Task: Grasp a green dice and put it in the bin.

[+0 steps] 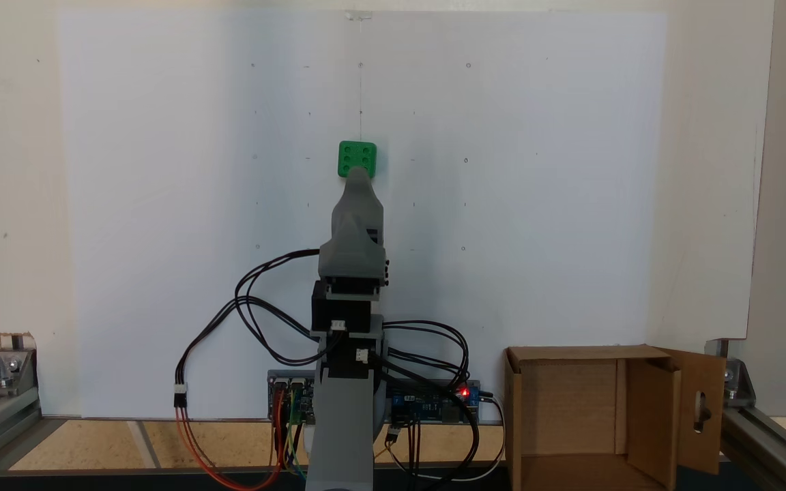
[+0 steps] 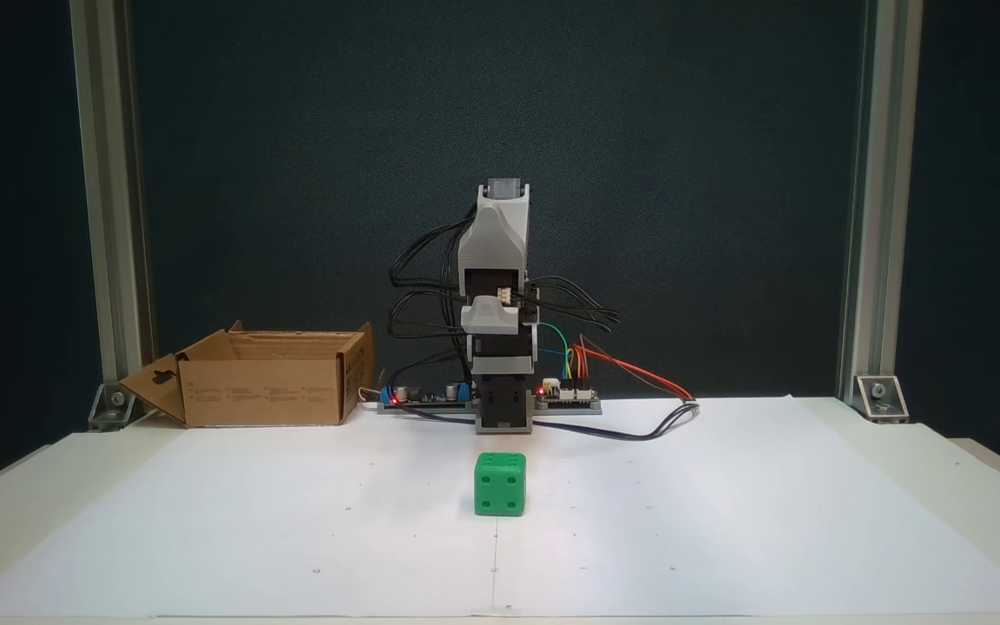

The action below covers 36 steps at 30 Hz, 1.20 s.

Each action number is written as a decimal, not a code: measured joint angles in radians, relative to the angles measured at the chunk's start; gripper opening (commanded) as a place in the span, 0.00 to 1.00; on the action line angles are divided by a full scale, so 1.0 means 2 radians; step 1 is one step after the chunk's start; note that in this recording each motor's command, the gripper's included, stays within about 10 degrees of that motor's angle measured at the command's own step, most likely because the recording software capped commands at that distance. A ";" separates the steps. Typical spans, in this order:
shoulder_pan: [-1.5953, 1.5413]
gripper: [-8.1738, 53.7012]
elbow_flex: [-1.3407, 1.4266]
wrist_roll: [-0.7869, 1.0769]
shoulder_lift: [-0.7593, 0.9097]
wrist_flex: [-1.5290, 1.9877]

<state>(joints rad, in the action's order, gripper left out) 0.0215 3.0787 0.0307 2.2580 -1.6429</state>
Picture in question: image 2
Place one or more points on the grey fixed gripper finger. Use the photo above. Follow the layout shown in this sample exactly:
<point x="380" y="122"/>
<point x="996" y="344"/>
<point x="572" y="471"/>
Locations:
<point x="491" y="317"/>

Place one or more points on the green dice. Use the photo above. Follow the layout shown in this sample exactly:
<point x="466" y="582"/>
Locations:
<point x="500" y="486"/>

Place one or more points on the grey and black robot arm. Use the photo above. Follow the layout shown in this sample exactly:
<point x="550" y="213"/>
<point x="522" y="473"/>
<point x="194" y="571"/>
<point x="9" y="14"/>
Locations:
<point x="504" y="399"/>

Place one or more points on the circuit board with blue parts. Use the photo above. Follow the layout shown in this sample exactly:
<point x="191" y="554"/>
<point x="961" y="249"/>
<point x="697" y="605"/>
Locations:
<point x="430" y="398"/>

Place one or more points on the circuit board with white connector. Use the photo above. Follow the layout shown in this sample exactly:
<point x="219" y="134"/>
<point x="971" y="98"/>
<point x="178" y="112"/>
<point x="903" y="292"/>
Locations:
<point x="574" y="398"/>

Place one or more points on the open brown cardboard box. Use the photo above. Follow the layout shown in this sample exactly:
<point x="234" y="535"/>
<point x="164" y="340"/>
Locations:
<point x="266" y="391"/>

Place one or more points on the metal corner bracket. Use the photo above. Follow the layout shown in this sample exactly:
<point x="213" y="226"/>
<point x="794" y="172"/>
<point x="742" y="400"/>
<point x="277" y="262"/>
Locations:
<point x="880" y="398"/>
<point x="114" y="408"/>

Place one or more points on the aluminium frame post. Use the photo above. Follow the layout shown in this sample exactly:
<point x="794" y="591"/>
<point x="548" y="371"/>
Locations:
<point x="882" y="174"/>
<point x="109" y="174"/>

